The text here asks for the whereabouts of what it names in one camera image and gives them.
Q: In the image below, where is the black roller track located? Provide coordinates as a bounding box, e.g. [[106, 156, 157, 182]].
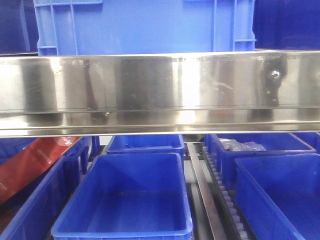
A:
[[201, 146, 256, 240]]

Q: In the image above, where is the clear plastic bag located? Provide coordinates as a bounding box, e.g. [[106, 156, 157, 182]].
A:
[[219, 138, 266, 152]]

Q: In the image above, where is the blue bin front centre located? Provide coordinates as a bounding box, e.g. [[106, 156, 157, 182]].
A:
[[51, 153, 193, 240]]

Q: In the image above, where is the red flat package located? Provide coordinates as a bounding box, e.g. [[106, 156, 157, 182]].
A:
[[0, 136, 81, 204]]

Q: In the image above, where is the steel divider rail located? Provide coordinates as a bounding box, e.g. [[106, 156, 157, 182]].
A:
[[186, 142, 226, 240]]

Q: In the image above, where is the blue bin rear right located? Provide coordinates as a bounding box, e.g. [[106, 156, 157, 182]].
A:
[[204, 133, 316, 190]]

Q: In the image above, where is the blue bin rear centre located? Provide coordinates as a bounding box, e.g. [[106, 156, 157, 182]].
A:
[[101, 134, 185, 168]]

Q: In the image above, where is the blue bin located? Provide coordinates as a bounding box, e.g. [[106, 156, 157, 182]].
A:
[[0, 136, 97, 240], [204, 133, 316, 190], [293, 132, 320, 154], [101, 134, 185, 168], [51, 153, 193, 240], [235, 153, 320, 240]]

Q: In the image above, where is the stainless steel shelf beam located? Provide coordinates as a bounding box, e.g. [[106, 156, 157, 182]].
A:
[[0, 50, 320, 138]]

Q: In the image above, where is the dark blue crate upper left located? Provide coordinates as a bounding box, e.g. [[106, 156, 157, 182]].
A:
[[0, 0, 39, 55]]

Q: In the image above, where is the blue bin front left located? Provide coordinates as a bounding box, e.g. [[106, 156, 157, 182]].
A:
[[0, 136, 97, 240]]

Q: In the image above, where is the blue bin far right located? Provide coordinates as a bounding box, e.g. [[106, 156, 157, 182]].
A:
[[293, 132, 320, 154]]

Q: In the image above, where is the blue bin front right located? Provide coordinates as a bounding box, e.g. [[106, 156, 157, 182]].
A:
[[235, 153, 320, 240]]

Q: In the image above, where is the dark blue crate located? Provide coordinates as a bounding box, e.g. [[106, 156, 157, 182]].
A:
[[253, 0, 320, 50], [0, 0, 39, 55]]

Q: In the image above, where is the dark blue crate upper right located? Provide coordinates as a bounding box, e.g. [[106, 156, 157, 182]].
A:
[[253, 0, 320, 50]]

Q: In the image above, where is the large blue crate upper shelf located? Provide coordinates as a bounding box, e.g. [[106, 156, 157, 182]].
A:
[[33, 0, 256, 56]]

